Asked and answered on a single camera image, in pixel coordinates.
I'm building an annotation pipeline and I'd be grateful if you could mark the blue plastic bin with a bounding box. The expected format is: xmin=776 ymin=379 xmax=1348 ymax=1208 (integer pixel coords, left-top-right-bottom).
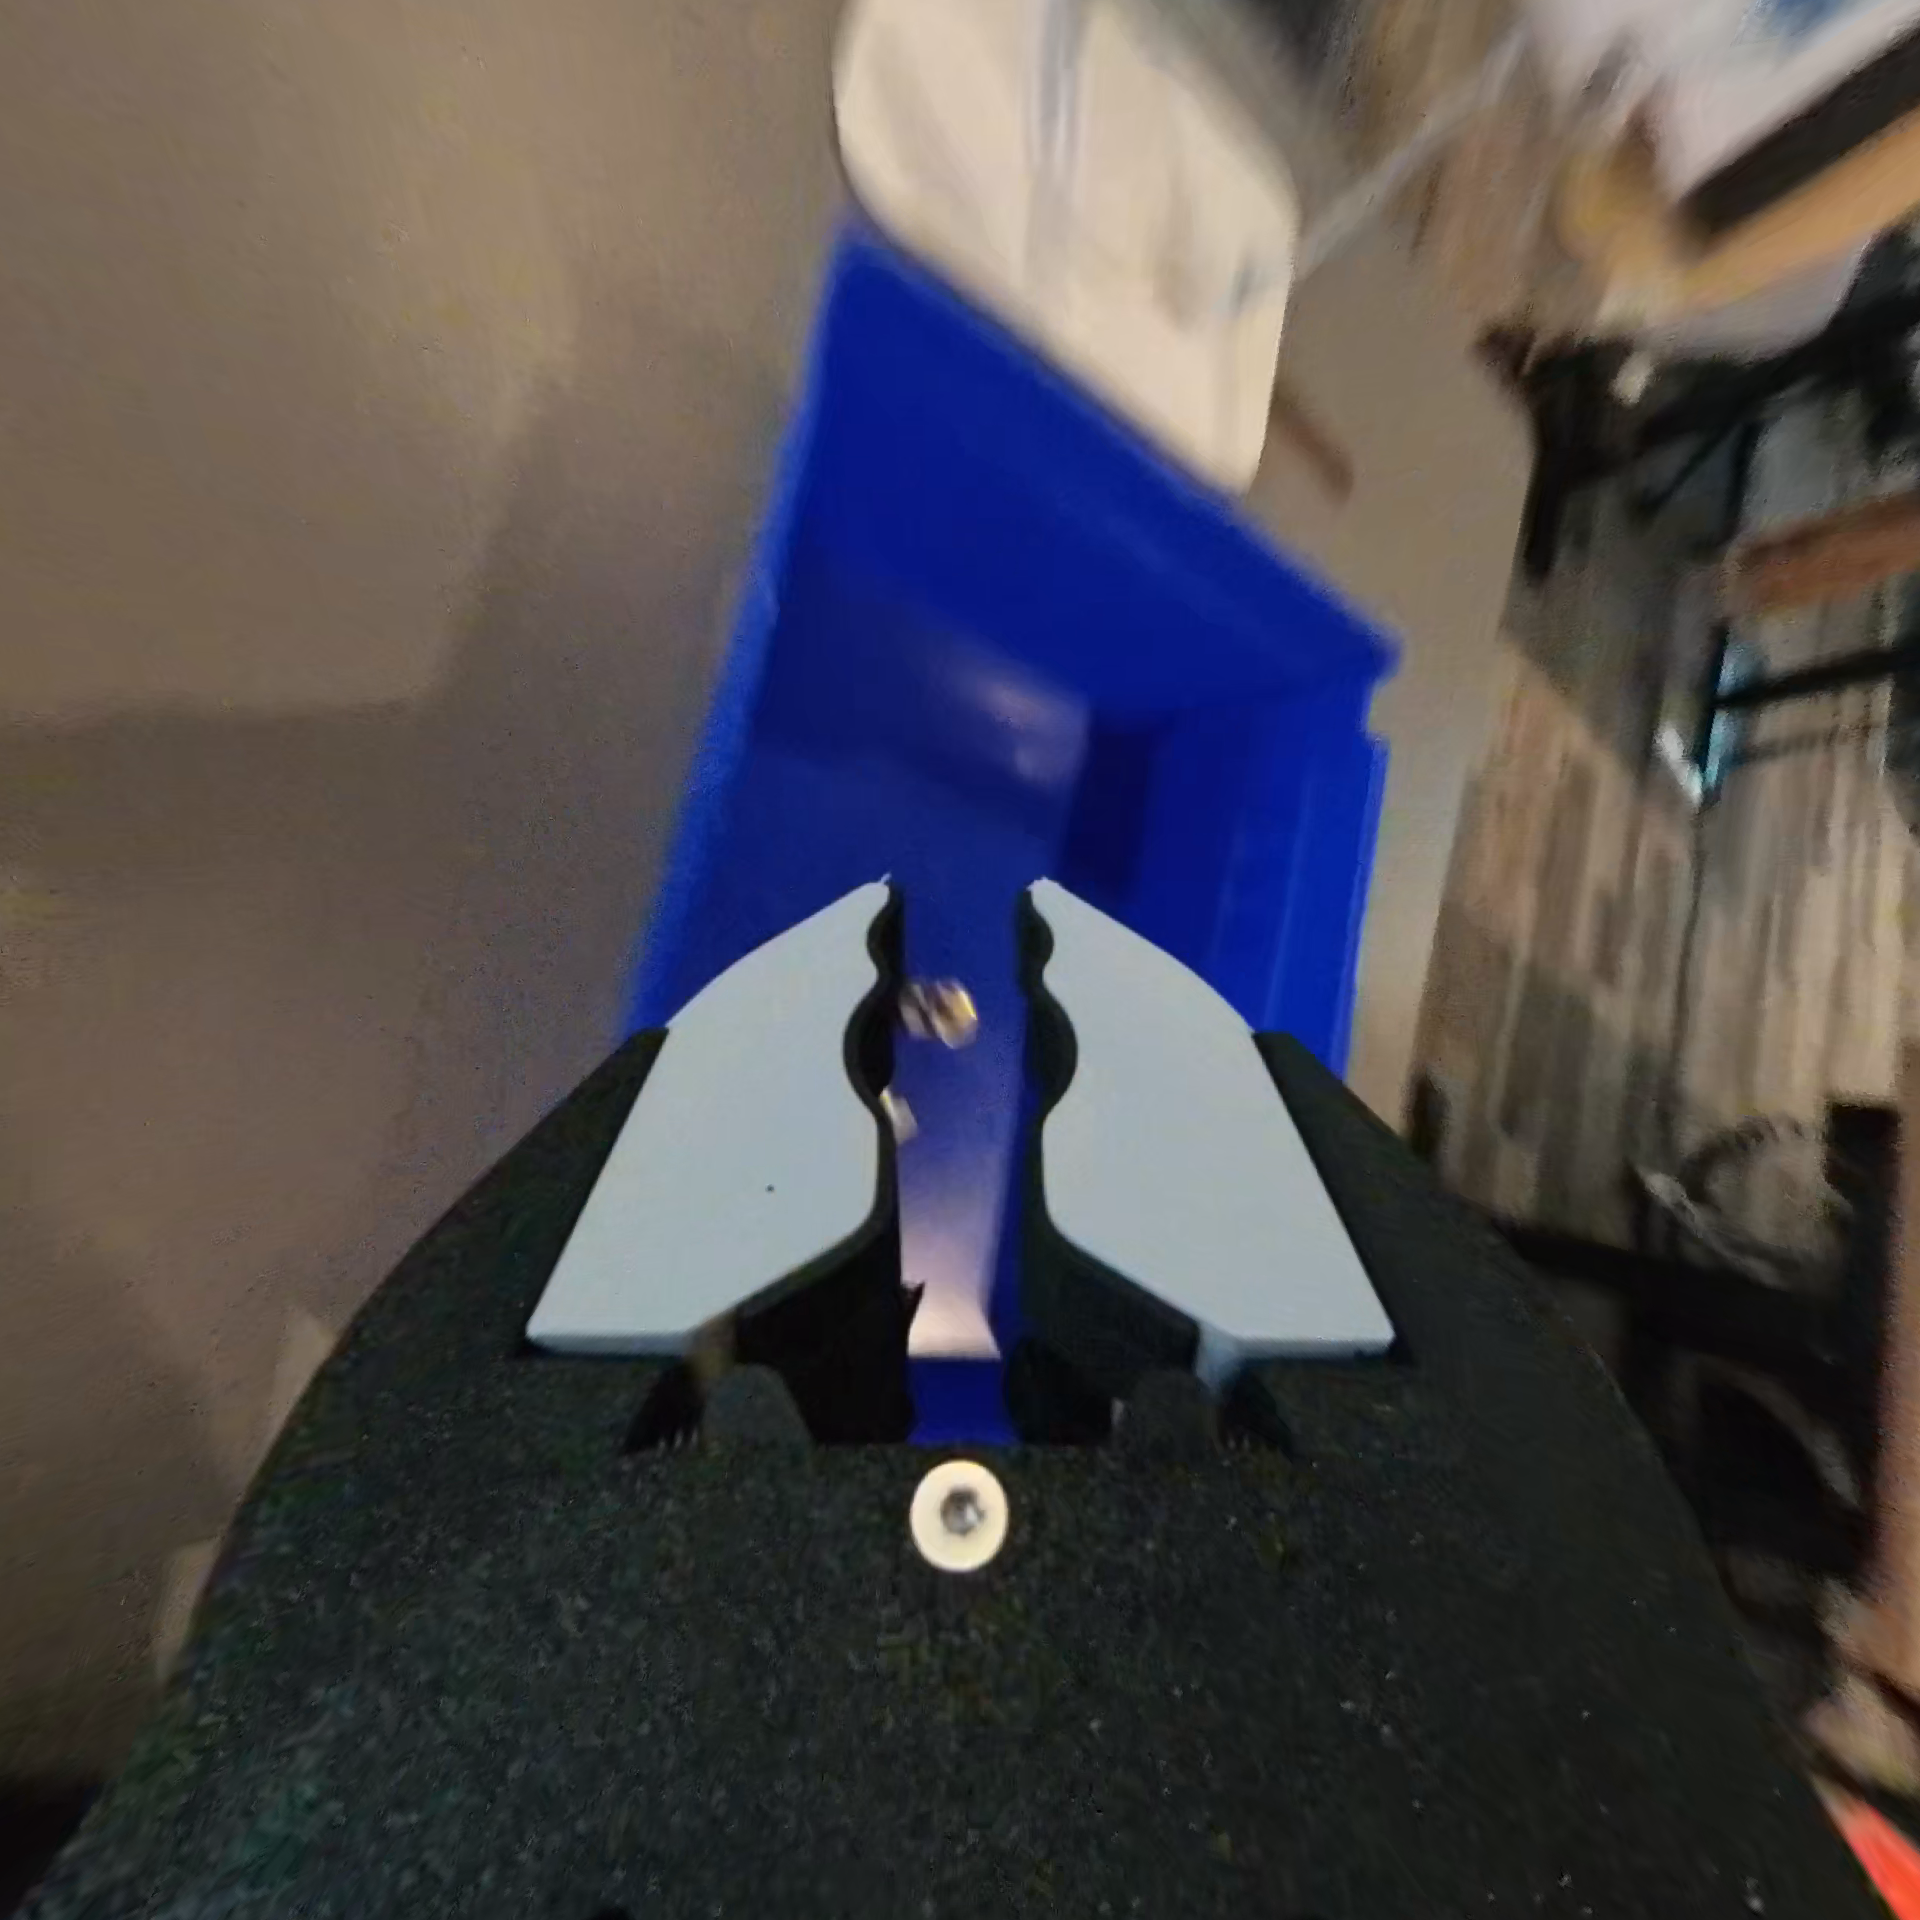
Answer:
xmin=620 ymin=215 xmax=1407 ymax=1444

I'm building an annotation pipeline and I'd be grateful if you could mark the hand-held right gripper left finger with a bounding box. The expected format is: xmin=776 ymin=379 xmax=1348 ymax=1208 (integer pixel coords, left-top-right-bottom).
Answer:
xmin=526 ymin=879 xmax=921 ymax=1449

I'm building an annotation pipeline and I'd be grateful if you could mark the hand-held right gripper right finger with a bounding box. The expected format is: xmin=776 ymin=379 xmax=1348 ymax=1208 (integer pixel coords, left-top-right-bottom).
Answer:
xmin=1008 ymin=879 xmax=1401 ymax=1449

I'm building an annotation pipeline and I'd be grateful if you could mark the white document stand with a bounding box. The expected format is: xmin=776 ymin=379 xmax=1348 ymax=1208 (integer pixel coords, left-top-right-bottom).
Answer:
xmin=830 ymin=0 xmax=1518 ymax=500

